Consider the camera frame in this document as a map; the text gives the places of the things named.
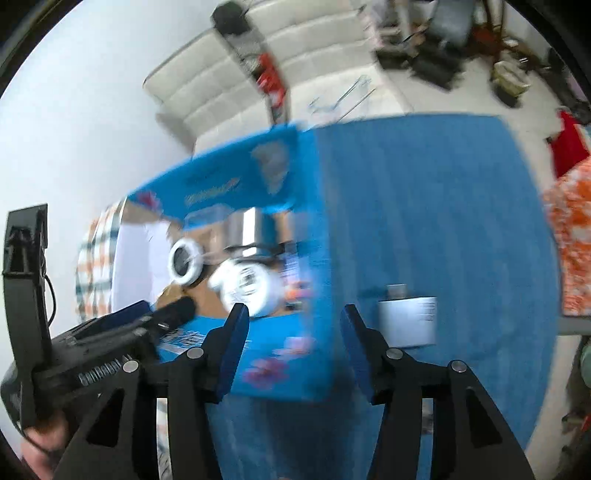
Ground right white chair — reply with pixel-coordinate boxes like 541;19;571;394
246;0;411;127

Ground blue striped cloth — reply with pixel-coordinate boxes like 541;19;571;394
208;114;560;479

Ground left white chair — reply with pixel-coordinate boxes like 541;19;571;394
143;29;273;154

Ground steel cup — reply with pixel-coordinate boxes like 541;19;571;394
223;207;279;261

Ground orange floral cushion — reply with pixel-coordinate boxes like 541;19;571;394
543;158;591;317

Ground red bag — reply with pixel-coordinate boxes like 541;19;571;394
256;53;287;120

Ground black weight bench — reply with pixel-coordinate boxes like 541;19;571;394
376;1;477;91

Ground white chair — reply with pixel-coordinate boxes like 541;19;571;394
143;29;273;154
246;0;411;127

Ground waste basket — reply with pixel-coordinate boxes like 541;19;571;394
491;60;531;108

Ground plaid quilt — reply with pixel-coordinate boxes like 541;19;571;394
75;200;125;322

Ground white lid cream jar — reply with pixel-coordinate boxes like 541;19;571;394
207;260;284;318

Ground red cloth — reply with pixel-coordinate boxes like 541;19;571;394
547;109;590;178

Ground grey 65W charger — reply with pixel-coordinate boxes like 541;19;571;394
378;284;437;348

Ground left hand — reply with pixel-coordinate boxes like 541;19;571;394
21;411;69;480

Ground black lid white jar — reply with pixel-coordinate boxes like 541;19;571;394
167;237;204;287

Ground wire hanger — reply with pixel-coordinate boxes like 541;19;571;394
308;75;376;126

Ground blue milk carton box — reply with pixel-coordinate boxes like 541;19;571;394
111;125;334;402

